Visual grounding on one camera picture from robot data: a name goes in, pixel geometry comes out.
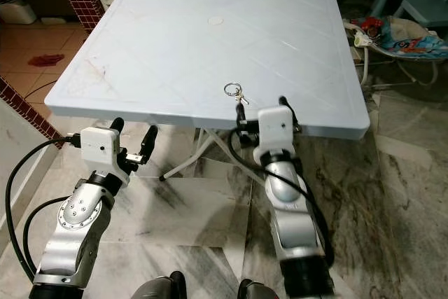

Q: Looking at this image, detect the silver key ring with keys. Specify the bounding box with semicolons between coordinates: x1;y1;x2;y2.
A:
223;82;251;106

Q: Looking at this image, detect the white plastic folding table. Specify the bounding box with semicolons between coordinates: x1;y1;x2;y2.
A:
44;0;370;182

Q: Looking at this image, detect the dark left robot leg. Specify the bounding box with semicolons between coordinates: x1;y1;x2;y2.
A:
131;271;187;299

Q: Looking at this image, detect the dark robot leg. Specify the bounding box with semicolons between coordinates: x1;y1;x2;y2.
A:
131;271;187;299
237;279;282;299

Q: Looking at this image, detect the colourful baby bouncer seat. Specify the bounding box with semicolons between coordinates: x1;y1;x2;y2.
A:
343;15;448;87

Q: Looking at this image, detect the white plastic container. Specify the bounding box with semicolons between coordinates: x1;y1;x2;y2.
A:
0;0;38;25

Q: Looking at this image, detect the dark right robot leg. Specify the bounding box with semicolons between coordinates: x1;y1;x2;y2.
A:
237;279;282;299

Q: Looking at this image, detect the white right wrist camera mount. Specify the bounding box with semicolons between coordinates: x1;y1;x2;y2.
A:
255;105;297;168

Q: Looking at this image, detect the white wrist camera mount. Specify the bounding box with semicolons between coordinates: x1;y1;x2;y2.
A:
80;127;131;186
255;105;297;168

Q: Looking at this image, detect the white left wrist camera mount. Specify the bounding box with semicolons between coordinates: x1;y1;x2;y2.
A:
80;127;131;186

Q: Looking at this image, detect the black left wrist camera cable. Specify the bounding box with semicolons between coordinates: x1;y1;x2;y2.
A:
6;134;85;282

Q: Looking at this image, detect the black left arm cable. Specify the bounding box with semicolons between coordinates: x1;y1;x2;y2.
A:
22;196;74;275

